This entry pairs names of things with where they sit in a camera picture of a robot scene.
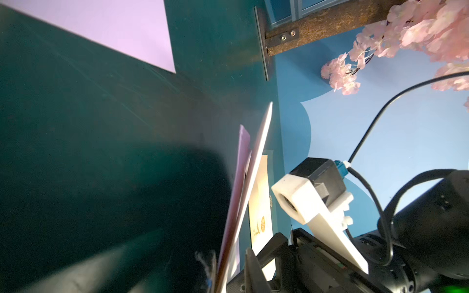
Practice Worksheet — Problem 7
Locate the tan kraft envelope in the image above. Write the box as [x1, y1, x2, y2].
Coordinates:
[248, 155, 273, 255]

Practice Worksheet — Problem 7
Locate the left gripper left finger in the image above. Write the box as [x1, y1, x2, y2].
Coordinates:
[195, 250, 217, 293]

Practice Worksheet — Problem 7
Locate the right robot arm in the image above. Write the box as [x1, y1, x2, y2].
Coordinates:
[227, 169, 469, 293]

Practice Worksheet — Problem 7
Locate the lilac envelope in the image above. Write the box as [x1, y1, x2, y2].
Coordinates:
[217, 125, 250, 280]
[1, 0, 176, 73]

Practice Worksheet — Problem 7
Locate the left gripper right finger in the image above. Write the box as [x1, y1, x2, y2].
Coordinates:
[244, 249, 272, 293]

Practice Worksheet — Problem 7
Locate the pink blossom artificial tree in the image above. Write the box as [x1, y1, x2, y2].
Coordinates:
[254, 0, 469, 112]

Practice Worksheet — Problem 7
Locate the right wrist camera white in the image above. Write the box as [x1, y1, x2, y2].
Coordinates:
[271, 157, 369, 273]

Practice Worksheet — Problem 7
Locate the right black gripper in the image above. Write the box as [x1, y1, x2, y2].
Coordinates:
[227, 228, 388, 293]

